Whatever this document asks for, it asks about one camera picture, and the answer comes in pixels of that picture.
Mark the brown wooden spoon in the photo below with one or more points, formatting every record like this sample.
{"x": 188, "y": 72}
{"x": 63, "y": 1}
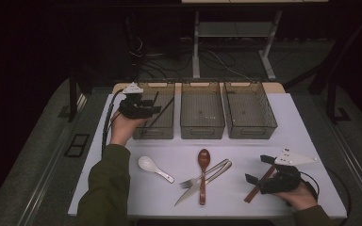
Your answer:
{"x": 203, "y": 175}

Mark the black metal stand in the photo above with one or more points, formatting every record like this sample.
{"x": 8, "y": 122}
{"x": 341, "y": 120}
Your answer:
{"x": 73, "y": 97}
{"x": 333, "y": 78}

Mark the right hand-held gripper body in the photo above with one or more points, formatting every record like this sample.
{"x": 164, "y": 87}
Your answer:
{"x": 283, "y": 180}

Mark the white metal desk frame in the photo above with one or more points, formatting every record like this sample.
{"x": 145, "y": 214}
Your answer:
{"x": 235, "y": 29}

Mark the metal fork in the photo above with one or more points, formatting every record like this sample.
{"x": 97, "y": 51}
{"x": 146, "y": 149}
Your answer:
{"x": 201, "y": 177}

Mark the transparent grey plastic bin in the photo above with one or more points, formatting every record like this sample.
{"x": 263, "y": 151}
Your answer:
{"x": 202, "y": 109}
{"x": 165, "y": 128}
{"x": 248, "y": 109}

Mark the white ceramic spoon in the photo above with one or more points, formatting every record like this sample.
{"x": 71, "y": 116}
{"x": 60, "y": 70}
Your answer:
{"x": 151, "y": 166}

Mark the metal knife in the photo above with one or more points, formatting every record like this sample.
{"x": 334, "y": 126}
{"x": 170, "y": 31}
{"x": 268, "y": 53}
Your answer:
{"x": 198, "y": 185}

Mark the person's left hand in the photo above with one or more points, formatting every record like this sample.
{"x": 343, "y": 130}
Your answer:
{"x": 124, "y": 128}

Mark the person's right hand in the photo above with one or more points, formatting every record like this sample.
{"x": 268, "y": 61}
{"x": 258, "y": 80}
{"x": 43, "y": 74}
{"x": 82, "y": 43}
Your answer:
{"x": 298, "y": 197}

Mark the black chopstick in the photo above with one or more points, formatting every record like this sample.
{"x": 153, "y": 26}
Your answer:
{"x": 161, "y": 113}
{"x": 151, "y": 109}

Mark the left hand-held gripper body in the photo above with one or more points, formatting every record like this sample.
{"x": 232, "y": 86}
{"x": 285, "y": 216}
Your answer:
{"x": 132, "y": 106}

